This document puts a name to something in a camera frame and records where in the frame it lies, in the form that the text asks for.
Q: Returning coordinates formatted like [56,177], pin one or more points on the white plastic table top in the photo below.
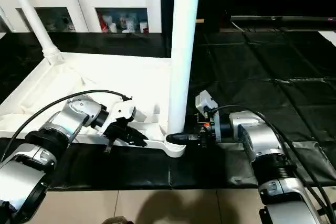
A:
[79,77]

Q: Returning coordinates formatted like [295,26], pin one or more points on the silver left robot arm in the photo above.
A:
[52,140]

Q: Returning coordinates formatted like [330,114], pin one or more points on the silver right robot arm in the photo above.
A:
[268,150]

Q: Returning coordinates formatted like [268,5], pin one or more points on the black work mat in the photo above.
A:
[252,129]

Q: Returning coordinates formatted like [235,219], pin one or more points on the dark rounded object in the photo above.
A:
[115,220]

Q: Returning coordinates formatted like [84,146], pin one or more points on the small brown tag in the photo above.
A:
[200,21]

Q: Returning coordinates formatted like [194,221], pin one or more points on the long black bar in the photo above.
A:
[283,19]

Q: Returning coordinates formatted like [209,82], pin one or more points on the white glass-door cabinet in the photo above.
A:
[79,1]

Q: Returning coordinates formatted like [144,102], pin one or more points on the flat white board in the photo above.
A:
[331,36]

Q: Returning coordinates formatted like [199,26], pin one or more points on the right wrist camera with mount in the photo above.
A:
[206,102]

